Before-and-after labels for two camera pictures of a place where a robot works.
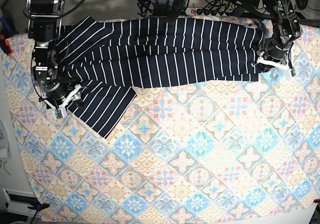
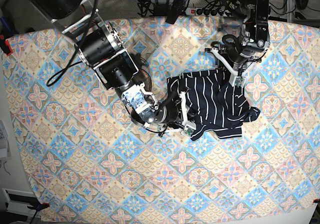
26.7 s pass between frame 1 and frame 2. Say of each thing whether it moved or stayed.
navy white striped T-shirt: moved
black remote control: stayed
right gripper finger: moved
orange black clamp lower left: stayed
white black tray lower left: stayed
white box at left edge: stayed
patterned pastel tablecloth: stayed
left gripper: moved
